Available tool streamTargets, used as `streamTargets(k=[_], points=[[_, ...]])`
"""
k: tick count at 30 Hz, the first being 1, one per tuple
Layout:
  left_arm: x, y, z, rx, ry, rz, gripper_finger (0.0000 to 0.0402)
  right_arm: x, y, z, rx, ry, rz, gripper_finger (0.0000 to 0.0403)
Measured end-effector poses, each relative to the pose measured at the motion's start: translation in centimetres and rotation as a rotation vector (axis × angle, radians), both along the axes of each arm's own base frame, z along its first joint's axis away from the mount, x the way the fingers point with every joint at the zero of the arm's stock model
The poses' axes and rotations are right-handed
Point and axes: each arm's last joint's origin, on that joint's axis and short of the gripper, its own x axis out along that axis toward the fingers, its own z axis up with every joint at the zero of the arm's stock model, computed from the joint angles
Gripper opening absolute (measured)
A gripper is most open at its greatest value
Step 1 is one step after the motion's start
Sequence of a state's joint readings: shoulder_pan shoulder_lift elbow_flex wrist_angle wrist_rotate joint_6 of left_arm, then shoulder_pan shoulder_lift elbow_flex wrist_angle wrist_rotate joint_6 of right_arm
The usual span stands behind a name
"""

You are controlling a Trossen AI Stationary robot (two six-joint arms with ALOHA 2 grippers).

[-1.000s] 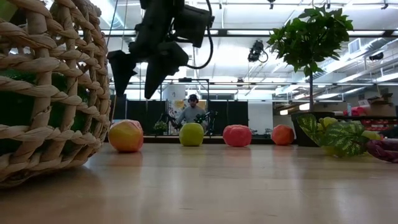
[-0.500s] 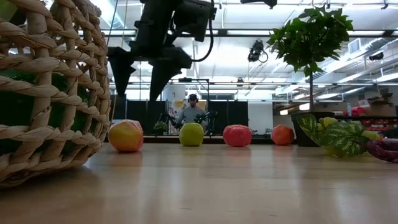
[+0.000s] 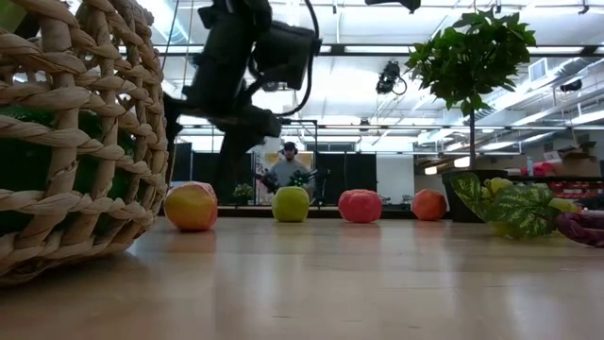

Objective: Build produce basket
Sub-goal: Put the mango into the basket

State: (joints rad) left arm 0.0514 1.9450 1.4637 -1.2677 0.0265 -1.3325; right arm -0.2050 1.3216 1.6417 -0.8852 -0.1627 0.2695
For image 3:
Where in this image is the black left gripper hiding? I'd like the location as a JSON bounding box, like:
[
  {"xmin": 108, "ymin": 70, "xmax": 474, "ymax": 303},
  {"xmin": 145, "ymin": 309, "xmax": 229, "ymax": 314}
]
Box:
[{"xmin": 162, "ymin": 32, "xmax": 284, "ymax": 205}]

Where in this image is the red yellow mango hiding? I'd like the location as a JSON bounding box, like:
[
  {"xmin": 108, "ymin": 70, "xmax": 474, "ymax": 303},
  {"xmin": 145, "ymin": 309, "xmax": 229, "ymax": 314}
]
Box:
[{"xmin": 163, "ymin": 181, "xmax": 219, "ymax": 232}]

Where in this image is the green apple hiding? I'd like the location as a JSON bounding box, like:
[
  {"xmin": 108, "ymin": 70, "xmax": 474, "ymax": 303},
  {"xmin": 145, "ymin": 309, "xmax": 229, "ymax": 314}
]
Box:
[{"xmin": 271, "ymin": 185, "xmax": 311, "ymax": 224}]

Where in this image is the orange pumpkin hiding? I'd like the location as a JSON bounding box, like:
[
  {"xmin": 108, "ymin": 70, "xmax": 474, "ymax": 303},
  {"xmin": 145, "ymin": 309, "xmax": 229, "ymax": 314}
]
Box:
[{"xmin": 337, "ymin": 188, "xmax": 384, "ymax": 224}]

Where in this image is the green lime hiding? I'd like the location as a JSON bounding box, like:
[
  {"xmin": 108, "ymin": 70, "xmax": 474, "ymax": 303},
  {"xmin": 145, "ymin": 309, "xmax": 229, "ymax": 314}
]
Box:
[{"xmin": 0, "ymin": 106, "xmax": 138, "ymax": 232}]

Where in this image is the orange tangerine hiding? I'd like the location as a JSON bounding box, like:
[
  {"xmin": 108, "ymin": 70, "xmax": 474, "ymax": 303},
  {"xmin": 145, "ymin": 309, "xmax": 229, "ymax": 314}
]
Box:
[{"xmin": 411, "ymin": 188, "xmax": 448, "ymax": 222}]

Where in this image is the green grape bunch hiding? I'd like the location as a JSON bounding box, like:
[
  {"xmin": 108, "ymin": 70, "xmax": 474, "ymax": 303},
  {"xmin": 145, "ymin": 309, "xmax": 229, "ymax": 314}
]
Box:
[{"xmin": 450, "ymin": 172, "xmax": 581, "ymax": 240}]

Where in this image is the purple onion string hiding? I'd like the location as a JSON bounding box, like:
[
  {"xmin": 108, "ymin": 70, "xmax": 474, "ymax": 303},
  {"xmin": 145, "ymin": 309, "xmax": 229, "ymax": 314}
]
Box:
[{"xmin": 555, "ymin": 211, "xmax": 604, "ymax": 249}]

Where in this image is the black monitor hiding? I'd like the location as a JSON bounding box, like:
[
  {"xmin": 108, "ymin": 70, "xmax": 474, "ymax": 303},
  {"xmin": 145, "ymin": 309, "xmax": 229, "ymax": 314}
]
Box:
[{"xmin": 168, "ymin": 142, "xmax": 193, "ymax": 183}]

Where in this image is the black partition panel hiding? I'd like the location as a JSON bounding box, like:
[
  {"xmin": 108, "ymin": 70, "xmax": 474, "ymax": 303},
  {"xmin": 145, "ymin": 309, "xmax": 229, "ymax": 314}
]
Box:
[
  {"xmin": 192, "ymin": 152, "xmax": 254, "ymax": 202},
  {"xmin": 314, "ymin": 152, "xmax": 378, "ymax": 209}
]

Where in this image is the small potted plant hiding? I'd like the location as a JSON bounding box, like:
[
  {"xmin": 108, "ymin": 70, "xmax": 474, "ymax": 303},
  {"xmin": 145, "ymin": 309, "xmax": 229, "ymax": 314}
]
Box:
[{"xmin": 234, "ymin": 182, "xmax": 256, "ymax": 207}]

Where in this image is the person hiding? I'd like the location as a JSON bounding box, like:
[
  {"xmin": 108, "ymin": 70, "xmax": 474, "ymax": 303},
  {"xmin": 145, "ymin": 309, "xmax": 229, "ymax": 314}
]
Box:
[{"xmin": 258, "ymin": 140, "xmax": 318, "ymax": 208}]

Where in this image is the green potted plant black pot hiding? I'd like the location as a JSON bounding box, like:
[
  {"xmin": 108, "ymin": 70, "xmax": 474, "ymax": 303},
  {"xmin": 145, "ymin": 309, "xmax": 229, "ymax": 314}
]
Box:
[{"xmin": 405, "ymin": 8, "xmax": 539, "ymax": 224}]

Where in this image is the white air vent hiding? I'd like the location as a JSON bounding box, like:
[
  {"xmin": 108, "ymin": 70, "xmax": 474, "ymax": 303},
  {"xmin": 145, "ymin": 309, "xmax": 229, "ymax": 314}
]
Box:
[{"xmin": 528, "ymin": 57, "xmax": 549, "ymax": 84}]

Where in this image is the black ceiling device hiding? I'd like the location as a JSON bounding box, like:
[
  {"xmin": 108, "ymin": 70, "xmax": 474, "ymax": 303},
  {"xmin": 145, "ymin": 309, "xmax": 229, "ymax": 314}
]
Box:
[{"xmin": 559, "ymin": 77, "xmax": 584, "ymax": 94}]

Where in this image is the red pink bag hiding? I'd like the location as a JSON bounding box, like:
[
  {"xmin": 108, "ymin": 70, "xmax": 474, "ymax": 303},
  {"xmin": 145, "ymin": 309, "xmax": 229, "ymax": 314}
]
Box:
[{"xmin": 520, "ymin": 161, "xmax": 558, "ymax": 178}]

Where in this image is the cardboard box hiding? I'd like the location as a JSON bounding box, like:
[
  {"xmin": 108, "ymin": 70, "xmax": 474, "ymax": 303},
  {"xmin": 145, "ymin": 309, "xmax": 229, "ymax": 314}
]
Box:
[{"xmin": 556, "ymin": 141, "xmax": 603, "ymax": 179}]

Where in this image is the shelf with red bins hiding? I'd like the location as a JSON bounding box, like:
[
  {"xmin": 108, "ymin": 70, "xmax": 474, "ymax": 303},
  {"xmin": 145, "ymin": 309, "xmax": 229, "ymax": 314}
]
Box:
[{"xmin": 546, "ymin": 178, "xmax": 604, "ymax": 212}]

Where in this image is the black ceiling spotlight with cable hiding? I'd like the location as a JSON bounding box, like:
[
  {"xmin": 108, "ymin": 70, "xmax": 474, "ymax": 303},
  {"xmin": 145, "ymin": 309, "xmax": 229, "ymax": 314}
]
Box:
[{"xmin": 375, "ymin": 59, "xmax": 408, "ymax": 96}]

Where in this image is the woven straw basket with handles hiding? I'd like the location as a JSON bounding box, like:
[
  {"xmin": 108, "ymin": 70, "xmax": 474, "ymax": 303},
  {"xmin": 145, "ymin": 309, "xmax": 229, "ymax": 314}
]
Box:
[{"xmin": 0, "ymin": 0, "xmax": 170, "ymax": 287}]

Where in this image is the black aluminium table frame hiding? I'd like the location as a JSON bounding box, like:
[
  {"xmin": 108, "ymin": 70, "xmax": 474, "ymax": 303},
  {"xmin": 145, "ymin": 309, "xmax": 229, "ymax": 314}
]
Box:
[{"xmin": 155, "ymin": 205, "xmax": 454, "ymax": 220}]

